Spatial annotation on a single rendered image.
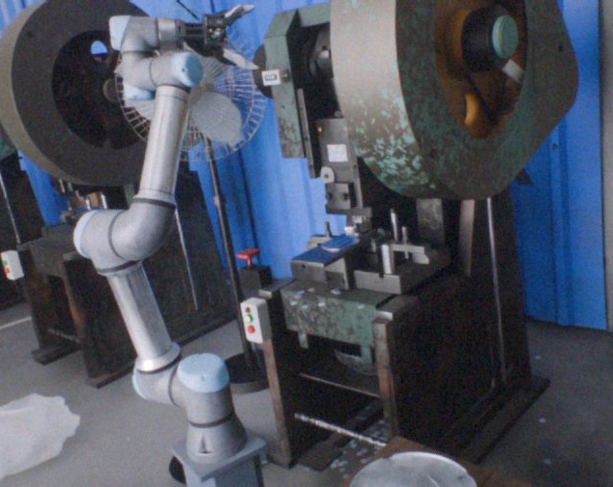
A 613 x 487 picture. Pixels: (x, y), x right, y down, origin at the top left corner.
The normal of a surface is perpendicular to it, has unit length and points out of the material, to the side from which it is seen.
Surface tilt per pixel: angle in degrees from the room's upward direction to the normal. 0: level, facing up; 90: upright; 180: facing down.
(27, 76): 90
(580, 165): 90
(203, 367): 8
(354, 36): 83
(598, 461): 0
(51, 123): 90
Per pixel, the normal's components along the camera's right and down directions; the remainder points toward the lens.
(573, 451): -0.14, -0.95
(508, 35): 0.75, 0.07
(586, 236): -0.65, 0.30
